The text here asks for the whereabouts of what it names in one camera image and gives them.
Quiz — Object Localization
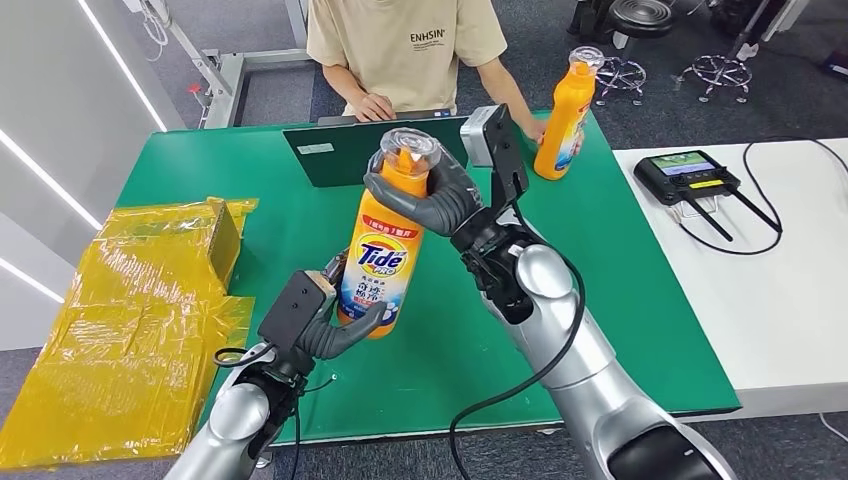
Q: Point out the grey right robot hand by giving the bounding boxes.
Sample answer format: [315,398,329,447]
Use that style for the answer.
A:
[362,148,485,238]

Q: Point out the person's left hand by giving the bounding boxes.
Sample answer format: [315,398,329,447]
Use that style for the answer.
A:
[526,117,586,158]

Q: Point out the person's right hand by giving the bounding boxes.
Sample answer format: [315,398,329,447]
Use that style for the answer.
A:
[354,92,398,125]

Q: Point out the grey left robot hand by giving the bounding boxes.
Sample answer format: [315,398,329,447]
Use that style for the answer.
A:
[294,248,389,362]

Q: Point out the orange Tide detergent bottle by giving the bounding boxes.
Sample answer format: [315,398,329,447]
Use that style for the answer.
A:
[336,127,443,340]

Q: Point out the person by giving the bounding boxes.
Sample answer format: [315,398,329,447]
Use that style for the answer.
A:
[305,0,586,158]

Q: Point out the dark green laptop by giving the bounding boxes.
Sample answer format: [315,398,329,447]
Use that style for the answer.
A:
[282,109,472,189]

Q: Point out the black round stool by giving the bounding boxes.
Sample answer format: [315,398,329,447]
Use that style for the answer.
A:
[592,0,678,107]

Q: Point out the black remote controller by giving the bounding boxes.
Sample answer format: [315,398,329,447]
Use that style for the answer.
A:
[632,149,784,243]

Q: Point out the chrome stool base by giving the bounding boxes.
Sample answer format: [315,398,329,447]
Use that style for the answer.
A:
[674,54,755,105]

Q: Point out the green table mat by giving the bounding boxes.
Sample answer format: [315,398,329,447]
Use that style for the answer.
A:
[115,111,742,446]

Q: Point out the yellow taped cardboard box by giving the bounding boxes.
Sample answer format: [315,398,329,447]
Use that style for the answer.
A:
[0,196,260,472]

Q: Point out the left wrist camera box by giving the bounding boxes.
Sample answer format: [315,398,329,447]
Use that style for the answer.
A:
[256,269,338,352]

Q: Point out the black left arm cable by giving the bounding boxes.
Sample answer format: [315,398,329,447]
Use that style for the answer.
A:
[213,344,339,480]

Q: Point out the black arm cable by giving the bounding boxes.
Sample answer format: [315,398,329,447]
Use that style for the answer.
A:
[449,205,588,480]
[213,344,339,480]

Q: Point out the grey metal frame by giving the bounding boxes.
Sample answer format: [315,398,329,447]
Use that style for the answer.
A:
[122,0,319,130]

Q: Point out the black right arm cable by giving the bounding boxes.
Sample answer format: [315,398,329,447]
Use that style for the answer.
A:
[449,205,588,480]

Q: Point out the black cable on white table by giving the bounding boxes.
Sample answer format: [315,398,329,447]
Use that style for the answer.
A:
[675,135,848,257]

